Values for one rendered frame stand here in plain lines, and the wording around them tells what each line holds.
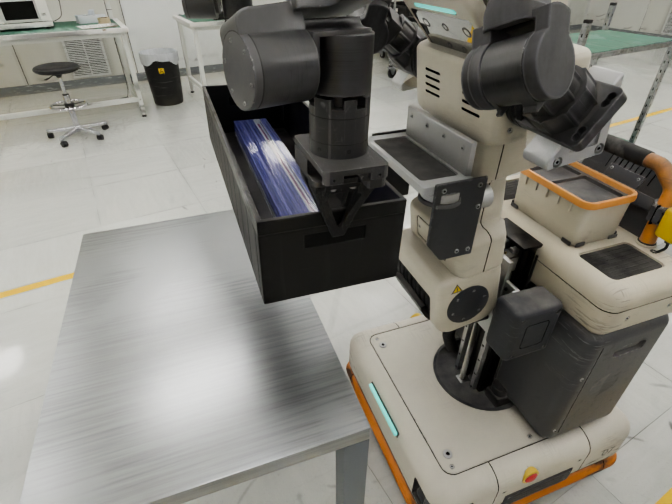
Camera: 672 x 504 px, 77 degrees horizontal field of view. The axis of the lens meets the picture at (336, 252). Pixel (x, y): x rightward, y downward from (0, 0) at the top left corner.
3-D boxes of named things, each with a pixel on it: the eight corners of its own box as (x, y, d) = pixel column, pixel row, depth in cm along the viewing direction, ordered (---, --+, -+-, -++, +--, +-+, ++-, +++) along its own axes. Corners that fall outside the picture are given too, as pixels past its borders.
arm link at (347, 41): (389, 18, 35) (348, 12, 38) (320, 23, 31) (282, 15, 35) (382, 104, 39) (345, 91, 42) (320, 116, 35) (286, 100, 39)
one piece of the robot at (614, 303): (487, 318, 167) (549, 104, 118) (600, 441, 125) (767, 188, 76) (412, 340, 157) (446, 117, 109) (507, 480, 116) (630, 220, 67)
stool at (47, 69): (33, 144, 362) (1, 70, 328) (76, 125, 402) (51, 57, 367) (84, 150, 352) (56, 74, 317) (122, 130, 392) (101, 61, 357)
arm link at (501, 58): (578, 62, 52) (536, 70, 56) (538, 6, 46) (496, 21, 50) (554, 130, 51) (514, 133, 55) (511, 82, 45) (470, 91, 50)
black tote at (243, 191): (396, 276, 54) (407, 199, 48) (264, 305, 49) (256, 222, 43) (286, 131, 98) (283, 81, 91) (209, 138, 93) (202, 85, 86)
